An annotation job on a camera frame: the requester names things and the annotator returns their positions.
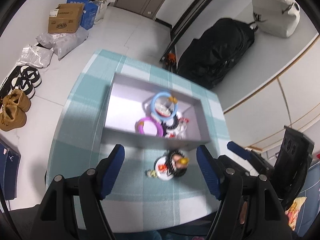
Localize black bead bracelet pig charm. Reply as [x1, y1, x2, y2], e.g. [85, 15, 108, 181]
[165, 150, 189, 177]

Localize white round red badge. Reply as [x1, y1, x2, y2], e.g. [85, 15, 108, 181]
[155, 156, 174, 181]

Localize small yellow green charm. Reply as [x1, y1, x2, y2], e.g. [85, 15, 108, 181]
[146, 170, 157, 178]

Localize grey open cardboard box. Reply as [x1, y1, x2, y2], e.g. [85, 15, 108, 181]
[101, 74, 211, 150]

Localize white red badge in box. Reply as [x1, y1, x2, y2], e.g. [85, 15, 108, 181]
[155, 103, 173, 117]

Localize black suitcase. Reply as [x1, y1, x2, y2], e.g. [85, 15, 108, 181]
[177, 18, 258, 89]

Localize brown shoes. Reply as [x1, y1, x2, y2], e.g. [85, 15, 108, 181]
[1, 89, 31, 132]

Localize black metal rack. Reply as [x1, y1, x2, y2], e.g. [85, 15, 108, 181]
[159, 0, 212, 63]

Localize black white sandals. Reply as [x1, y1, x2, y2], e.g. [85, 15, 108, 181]
[1, 65, 42, 100]

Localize grey plastic mailer bag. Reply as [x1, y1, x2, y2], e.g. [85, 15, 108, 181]
[36, 27, 89, 60]

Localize silver plastic mailer bag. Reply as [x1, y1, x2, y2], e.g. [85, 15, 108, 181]
[16, 45, 54, 68]

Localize white hanging tote bag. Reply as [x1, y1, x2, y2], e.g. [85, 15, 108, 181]
[252, 0, 300, 38]

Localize brown cardboard box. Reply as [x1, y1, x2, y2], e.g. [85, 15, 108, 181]
[48, 3, 84, 34]

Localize blue cardboard box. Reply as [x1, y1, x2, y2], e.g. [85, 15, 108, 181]
[67, 0, 99, 30]

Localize white woven sack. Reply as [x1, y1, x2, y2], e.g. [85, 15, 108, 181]
[94, 0, 108, 24]

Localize purple ring bracelet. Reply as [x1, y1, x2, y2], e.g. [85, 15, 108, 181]
[135, 116, 164, 138]

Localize black bead bracelet in box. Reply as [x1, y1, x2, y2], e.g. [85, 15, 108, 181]
[159, 109, 181, 137]

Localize light blue ring bracelet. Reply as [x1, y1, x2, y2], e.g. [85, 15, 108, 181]
[150, 91, 179, 120]

